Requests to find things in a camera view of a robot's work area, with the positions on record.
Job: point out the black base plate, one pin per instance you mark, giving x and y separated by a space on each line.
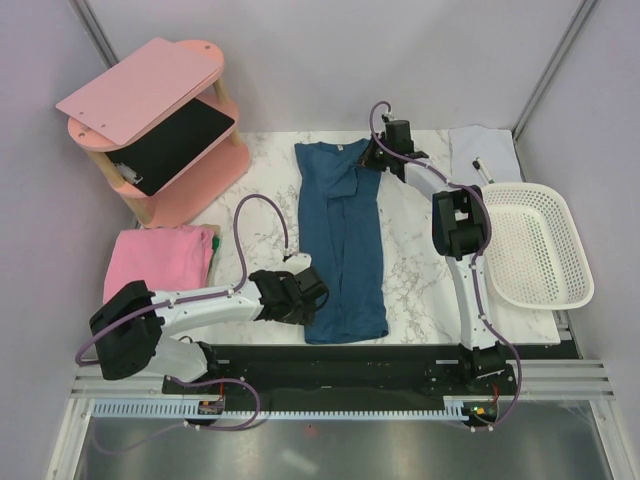
435 370

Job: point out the black white marker pen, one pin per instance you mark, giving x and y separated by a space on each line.
482 170

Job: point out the small white shelf clip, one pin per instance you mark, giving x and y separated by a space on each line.
130 175

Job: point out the dark blue t shirt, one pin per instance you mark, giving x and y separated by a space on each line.
339 226

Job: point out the pink wooden shelf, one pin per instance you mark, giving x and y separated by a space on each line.
123 104

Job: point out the black mat on shelf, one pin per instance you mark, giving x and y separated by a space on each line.
162 153

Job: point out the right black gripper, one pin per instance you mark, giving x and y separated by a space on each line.
367 160

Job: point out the white cable duct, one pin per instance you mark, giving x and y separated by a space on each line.
196 409

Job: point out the white cloth in corner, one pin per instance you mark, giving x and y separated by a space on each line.
496 149

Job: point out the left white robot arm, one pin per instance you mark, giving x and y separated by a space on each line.
137 329

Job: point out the pink t shirt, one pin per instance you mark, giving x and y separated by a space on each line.
165 259

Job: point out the white plastic laundry basket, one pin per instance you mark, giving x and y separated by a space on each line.
535 258

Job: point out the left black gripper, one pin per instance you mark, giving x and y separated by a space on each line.
304 314

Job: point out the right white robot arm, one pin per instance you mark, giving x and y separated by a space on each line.
461 232

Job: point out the aluminium rail frame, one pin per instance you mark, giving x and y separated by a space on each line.
541 380

